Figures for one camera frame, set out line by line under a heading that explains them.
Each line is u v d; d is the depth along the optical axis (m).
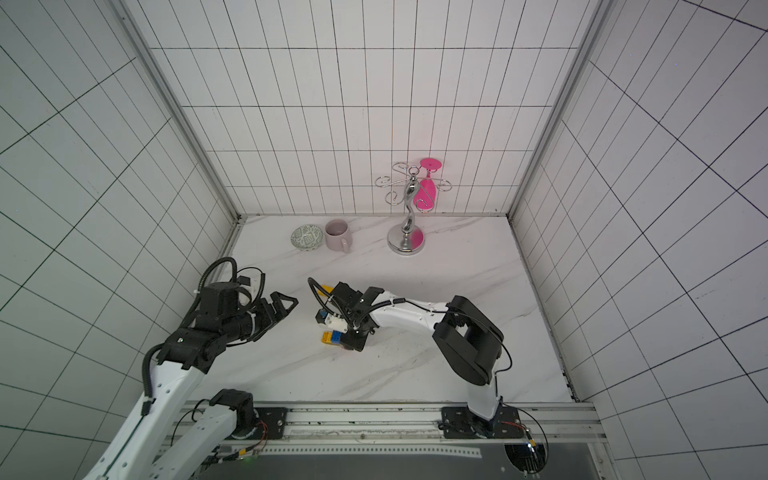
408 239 1.11
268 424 0.73
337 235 1.04
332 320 0.76
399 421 0.74
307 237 1.10
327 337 0.86
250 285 0.70
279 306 0.66
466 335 0.49
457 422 0.73
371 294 0.64
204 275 0.56
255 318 0.63
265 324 0.64
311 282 0.73
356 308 0.63
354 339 0.74
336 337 0.85
